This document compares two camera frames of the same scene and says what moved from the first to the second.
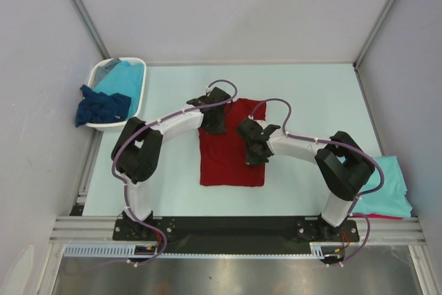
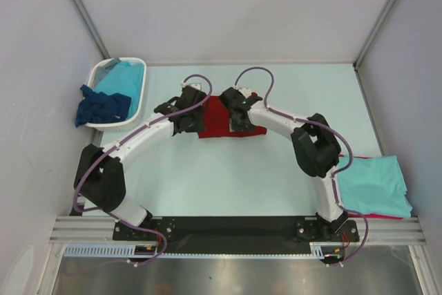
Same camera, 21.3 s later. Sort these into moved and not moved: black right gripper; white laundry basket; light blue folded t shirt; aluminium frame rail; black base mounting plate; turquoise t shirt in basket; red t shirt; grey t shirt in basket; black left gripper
Moved: black right gripper; red t shirt; black left gripper
Not moved: aluminium frame rail; light blue folded t shirt; turquoise t shirt in basket; white laundry basket; black base mounting plate; grey t shirt in basket
